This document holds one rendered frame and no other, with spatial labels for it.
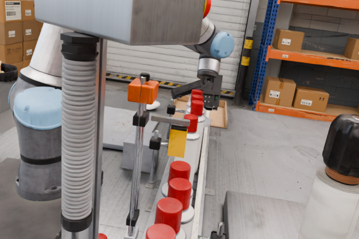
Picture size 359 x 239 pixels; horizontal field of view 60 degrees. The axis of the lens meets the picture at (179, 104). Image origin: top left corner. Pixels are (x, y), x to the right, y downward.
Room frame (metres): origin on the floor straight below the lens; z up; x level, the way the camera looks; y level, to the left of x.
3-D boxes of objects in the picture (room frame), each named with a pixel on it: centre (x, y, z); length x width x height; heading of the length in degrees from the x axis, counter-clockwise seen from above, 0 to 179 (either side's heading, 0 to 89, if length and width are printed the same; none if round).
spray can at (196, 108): (0.79, -0.05, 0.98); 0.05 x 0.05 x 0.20
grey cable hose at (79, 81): (0.29, 0.10, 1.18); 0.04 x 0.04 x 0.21
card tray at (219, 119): (1.44, -0.10, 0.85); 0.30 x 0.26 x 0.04; 175
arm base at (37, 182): (0.67, 0.30, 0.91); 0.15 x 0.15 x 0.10
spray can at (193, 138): (0.67, -0.03, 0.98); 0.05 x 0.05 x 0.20
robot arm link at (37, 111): (0.67, 0.31, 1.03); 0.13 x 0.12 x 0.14; 34
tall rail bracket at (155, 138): (0.78, 0.03, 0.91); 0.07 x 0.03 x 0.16; 85
